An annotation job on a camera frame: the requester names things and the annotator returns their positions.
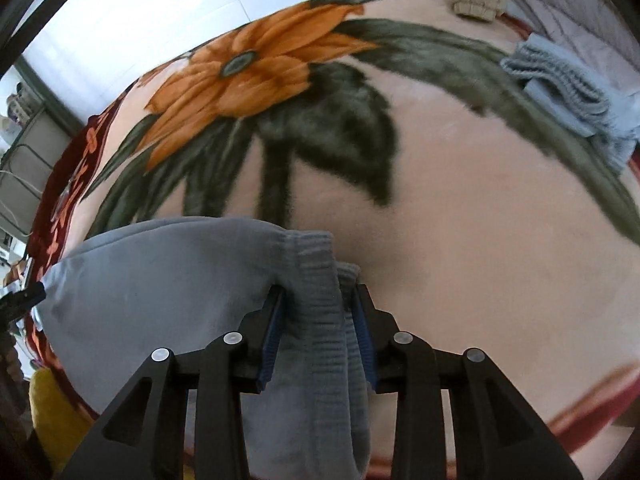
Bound yellow plush cloth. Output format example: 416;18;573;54
29;367;93;462

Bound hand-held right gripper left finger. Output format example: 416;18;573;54
60;285;289;480

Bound white cable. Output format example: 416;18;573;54
0;167;47;197

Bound folded light blue cloth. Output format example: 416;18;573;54
500;35;640;172

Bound floral plush blanket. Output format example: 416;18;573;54
25;0;640;480

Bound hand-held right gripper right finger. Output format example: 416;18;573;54
349;282;583;480

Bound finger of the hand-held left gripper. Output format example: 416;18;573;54
0;281;47;322

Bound black metal bar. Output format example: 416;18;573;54
0;0;108;68

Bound grey pants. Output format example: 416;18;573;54
40;215;373;480

